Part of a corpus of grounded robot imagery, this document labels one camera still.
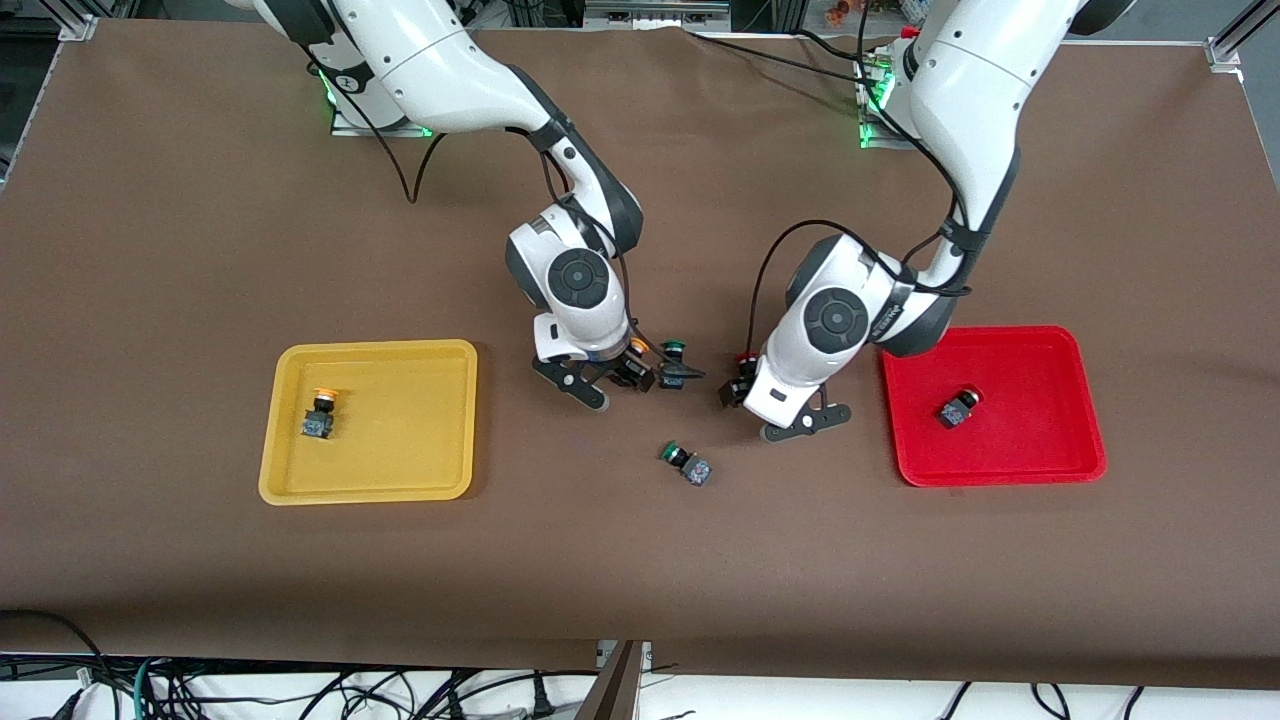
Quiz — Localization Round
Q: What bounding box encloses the yellow push button switch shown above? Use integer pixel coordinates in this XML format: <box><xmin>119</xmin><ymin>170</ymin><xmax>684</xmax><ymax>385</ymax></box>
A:
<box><xmin>302</xmin><ymin>387</ymin><xmax>341</xmax><ymax>441</ymax></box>
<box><xmin>612</xmin><ymin>338</ymin><xmax>657</xmax><ymax>393</ymax></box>

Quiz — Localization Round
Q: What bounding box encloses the brown table cover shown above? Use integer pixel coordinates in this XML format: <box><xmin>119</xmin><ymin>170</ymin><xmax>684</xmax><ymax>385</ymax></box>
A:
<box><xmin>0</xmin><ymin>18</ymin><xmax>1280</xmax><ymax>691</ymax></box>

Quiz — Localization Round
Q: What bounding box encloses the yellow plastic tray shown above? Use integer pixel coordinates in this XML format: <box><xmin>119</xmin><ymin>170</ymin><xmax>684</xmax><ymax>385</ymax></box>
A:
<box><xmin>258</xmin><ymin>339</ymin><xmax>479</xmax><ymax>506</ymax></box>

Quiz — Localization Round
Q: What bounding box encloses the red plastic tray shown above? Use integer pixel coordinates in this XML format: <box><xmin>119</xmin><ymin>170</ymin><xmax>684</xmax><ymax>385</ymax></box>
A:
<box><xmin>880</xmin><ymin>325</ymin><xmax>1108</xmax><ymax>488</ymax></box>

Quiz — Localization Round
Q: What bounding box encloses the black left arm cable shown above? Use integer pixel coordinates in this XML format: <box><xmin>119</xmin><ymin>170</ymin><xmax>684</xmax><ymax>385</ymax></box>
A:
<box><xmin>748</xmin><ymin>0</ymin><xmax>976</xmax><ymax>351</ymax></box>

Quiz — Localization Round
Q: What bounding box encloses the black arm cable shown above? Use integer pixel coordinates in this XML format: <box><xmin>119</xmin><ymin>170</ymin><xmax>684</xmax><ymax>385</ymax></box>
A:
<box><xmin>748</xmin><ymin>0</ymin><xmax>976</xmax><ymax>351</ymax></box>
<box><xmin>305</xmin><ymin>50</ymin><xmax>451</xmax><ymax>207</ymax></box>

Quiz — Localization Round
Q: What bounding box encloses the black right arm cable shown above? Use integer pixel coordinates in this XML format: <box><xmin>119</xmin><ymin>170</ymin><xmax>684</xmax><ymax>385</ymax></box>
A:
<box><xmin>305</xmin><ymin>50</ymin><xmax>451</xmax><ymax>207</ymax></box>

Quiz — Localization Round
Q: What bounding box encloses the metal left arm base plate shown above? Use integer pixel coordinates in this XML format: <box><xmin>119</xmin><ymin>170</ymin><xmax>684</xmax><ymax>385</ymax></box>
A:
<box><xmin>856</xmin><ymin>52</ymin><xmax>916</xmax><ymax>153</ymax></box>

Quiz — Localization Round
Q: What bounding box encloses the aluminium frame post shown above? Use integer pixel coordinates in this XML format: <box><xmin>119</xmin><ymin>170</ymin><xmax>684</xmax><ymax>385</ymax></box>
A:
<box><xmin>573</xmin><ymin>640</ymin><xmax>653</xmax><ymax>720</ymax></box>

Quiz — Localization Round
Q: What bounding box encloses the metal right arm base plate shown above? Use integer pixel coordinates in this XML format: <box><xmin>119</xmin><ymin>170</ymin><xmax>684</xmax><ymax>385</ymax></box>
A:
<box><xmin>330</xmin><ymin>95</ymin><xmax>436</xmax><ymax>138</ymax></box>

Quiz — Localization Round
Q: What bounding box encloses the black cable across table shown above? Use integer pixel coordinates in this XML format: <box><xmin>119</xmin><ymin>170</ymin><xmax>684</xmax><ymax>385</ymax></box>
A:
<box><xmin>685</xmin><ymin>28</ymin><xmax>883</xmax><ymax>79</ymax></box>

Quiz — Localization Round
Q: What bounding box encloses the grey metal frame bar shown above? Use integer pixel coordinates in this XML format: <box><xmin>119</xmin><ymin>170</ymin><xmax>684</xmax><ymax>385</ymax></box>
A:
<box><xmin>583</xmin><ymin>0</ymin><xmax>733</xmax><ymax>33</ymax></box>

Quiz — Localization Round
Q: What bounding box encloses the green floor cable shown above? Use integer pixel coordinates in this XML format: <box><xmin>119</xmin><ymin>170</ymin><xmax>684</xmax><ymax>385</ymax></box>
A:
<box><xmin>132</xmin><ymin>656</ymin><xmax>163</xmax><ymax>720</ymax></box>

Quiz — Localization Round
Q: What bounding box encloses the black looped floor cable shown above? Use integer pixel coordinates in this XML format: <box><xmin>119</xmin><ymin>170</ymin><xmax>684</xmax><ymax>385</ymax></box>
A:
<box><xmin>0</xmin><ymin>608</ymin><xmax>126</xmax><ymax>720</ymax></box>

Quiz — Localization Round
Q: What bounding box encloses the aluminium frame corner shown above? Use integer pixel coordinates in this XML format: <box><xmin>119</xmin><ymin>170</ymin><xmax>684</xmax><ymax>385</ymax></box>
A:
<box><xmin>55</xmin><ymin>0</ymin><xmax>103</xmax><ymax>43</ymax></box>
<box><xmin>1205</xmin><ymin>0</ymin><xmax>1280</xmax><ymax>73</ymax></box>

